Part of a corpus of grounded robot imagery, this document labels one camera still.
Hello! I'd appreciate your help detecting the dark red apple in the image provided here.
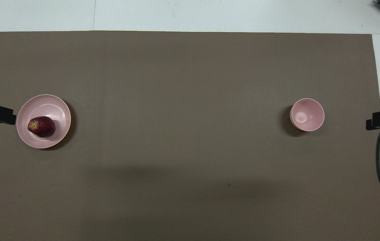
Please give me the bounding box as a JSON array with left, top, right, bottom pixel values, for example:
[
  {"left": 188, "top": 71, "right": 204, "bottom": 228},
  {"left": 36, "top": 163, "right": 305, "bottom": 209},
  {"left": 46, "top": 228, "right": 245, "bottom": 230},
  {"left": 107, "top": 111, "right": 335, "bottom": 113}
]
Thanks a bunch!
[{"left": 27, "top": 116, "right": 56, "bottom": 138}]

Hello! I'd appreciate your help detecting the pink plate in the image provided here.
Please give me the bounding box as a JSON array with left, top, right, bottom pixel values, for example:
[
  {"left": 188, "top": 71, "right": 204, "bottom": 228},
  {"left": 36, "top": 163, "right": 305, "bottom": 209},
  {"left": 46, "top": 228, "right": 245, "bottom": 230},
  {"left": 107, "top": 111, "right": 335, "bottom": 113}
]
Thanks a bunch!
[{"left": 16, "top": 94, "right": 72, "bottom": 149}]

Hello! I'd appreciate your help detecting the pink bowl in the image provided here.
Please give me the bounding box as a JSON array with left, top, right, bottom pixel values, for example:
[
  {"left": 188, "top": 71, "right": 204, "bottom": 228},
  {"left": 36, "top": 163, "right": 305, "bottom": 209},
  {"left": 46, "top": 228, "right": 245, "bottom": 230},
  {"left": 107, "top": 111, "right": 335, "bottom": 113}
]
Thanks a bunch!
[{"left": 290, "top": 98, "right": 325, "bottom": 132}]

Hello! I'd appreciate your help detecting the brown table mat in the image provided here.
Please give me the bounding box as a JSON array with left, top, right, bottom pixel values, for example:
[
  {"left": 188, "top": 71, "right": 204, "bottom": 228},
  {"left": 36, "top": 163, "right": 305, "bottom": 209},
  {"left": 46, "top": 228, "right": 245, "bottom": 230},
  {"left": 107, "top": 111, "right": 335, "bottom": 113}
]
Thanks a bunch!
[{"left": 0, "top": 31, "right": 380, "bottom": 241}]

